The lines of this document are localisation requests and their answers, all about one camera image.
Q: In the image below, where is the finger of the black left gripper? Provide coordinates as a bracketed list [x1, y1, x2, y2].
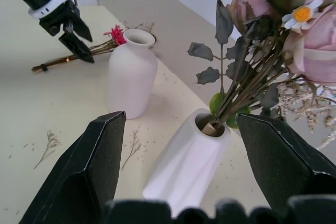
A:
[71, 16, 93, 43]
[58, 31, 96, 64]

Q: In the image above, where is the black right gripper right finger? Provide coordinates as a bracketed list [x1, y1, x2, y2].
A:
[237, 113, 336, 209]

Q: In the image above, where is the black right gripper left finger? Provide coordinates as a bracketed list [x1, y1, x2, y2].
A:
[19, 111, 127, 224]

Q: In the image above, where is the pink rose flower bouquet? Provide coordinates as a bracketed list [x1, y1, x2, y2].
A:
[186, 0, 336, 152]

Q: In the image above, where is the red dried flower bouquet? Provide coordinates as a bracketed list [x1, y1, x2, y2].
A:
[31, 20, 159, 74]

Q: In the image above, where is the loose dried flower twig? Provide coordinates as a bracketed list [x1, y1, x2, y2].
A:
[33, 129, 62, 170]
[121, 130, 142, 170]

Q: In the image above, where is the green round object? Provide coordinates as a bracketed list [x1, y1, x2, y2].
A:
[226, 105, 251, 130]
[209, 92, 229, 116]

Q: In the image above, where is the round white ceramic vase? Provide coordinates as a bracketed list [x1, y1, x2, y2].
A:
[106, 29, 159, 120]

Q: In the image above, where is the faceted white ceramic vase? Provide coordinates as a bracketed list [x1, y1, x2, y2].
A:
[141, 108, 232, 218]

